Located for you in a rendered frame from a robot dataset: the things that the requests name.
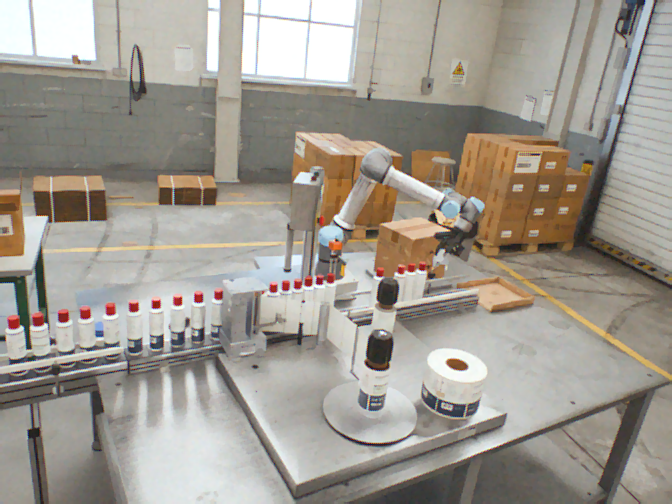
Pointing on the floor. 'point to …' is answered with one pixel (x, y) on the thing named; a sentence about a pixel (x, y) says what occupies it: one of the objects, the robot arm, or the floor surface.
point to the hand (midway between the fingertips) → (434, 264)
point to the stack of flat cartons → (70, 198)
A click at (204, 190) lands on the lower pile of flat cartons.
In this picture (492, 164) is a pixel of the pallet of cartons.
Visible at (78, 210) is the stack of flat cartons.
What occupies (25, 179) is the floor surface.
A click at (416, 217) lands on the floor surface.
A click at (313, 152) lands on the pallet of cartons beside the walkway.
